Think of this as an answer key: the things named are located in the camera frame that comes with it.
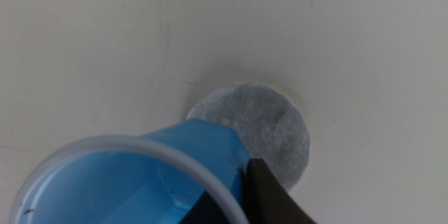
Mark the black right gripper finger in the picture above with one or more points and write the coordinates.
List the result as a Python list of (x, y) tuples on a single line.
[(269, 199)]

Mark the round grey cup mat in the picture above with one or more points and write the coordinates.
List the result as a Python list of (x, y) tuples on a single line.
[(266, 126)]

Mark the blue plastic cup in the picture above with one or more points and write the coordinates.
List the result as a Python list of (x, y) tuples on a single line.
[(147, 182)]

